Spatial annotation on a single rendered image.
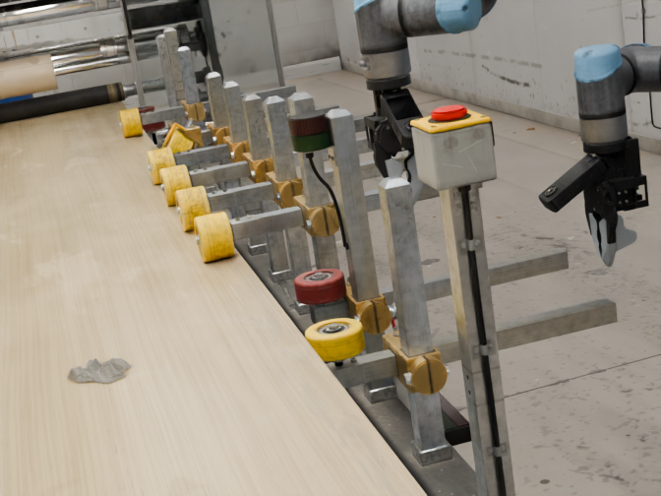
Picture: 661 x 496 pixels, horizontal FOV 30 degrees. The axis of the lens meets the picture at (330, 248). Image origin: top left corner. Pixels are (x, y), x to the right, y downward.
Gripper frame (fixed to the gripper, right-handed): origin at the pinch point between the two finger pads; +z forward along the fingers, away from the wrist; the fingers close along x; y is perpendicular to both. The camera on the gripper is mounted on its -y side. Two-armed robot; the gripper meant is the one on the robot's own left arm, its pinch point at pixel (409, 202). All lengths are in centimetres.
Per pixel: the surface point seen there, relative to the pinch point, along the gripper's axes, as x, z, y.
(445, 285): -3.0, 13.9, -3.4
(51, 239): 57, 9, 64
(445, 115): 12, -24, -59
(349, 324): 18.7, 8.2, -26.7
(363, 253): 10.6, 4.3, -7.6
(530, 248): -126, 99, 265
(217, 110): 11, -2, 117
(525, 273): -17.0, 14.9, -3.4
